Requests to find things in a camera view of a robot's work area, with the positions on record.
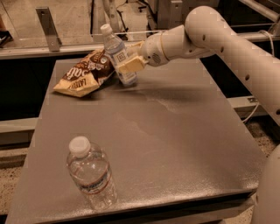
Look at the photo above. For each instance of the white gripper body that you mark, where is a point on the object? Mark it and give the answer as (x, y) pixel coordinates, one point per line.
(152, 52)

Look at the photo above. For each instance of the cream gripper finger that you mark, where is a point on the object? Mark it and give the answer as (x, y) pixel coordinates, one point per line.
(131, 64)
(135, 49)

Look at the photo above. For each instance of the blue label plastic water bottle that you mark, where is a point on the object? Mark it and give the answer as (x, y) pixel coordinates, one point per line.
(116, 50)

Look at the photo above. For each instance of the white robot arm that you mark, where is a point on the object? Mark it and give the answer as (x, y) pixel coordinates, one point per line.
(206, 32)

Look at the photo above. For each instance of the brown chip bag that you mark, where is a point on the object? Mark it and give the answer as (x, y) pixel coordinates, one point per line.
(87, 75)

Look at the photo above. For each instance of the clear plastic water bottle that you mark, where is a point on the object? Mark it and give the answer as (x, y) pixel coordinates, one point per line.
(90, 170)

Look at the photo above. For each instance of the metal railing bracket right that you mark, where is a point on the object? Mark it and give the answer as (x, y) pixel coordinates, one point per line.
(175, 13)

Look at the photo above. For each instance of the metal railing bracket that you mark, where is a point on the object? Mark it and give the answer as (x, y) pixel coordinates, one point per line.
(175, 13)
(46, 20)

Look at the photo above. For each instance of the metal railing bracket left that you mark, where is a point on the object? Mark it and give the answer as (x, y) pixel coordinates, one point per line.
(46, 20)

